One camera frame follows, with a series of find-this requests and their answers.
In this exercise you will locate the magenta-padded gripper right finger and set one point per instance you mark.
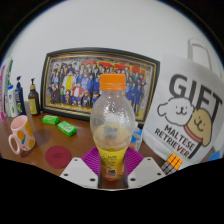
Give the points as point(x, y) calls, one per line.
point(146, 171)

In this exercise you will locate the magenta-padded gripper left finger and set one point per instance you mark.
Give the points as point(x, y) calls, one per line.
point(78, 172)

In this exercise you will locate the orange-capped juice bottle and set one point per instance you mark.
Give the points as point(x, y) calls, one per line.
point(112, 126)

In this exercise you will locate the flat round red coaster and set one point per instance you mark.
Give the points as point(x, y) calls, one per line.
point(58, 156)

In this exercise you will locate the orange puzzle cube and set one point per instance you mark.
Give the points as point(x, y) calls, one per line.
point(172, 163)

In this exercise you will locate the blue and white tissue pack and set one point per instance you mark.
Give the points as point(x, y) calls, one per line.
point(137, 138)

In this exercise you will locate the small green packet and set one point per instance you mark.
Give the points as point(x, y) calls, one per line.
point(50, 119)
point(66, 128)

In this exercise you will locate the pink mug with orange dots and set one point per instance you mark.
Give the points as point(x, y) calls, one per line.
point(21, 133)

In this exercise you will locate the white printed gift bag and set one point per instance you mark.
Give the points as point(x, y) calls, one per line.
point(186, 113)

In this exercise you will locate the brown pump bottle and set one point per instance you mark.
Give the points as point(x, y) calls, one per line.
point(33, 101)

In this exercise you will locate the framed group picture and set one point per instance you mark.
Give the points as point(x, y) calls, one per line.
point(73, 83)

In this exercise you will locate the dark blue pump bottle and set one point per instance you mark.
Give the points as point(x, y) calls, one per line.
point(20, 98)

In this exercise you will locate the white shampoo bottle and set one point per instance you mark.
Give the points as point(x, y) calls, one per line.
point(12, 101)

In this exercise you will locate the tall pink and white box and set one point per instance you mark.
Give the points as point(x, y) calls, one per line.
point(2, 93)

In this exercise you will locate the tall white and green box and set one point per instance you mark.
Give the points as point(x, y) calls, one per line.
point(8, 75)

